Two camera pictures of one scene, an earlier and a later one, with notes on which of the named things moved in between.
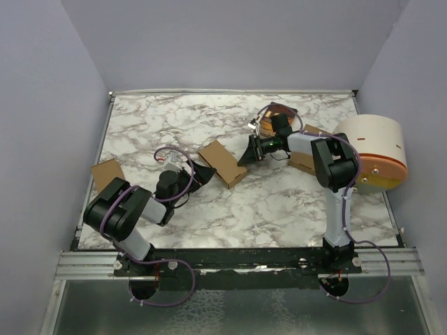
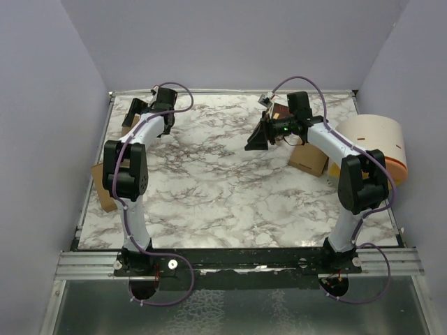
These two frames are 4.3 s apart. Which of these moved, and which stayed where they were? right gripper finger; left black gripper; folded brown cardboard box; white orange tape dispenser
Moved: left black gripper; right gripper finger
Stayed: white orange tape dispenser; folded brown cardboard box
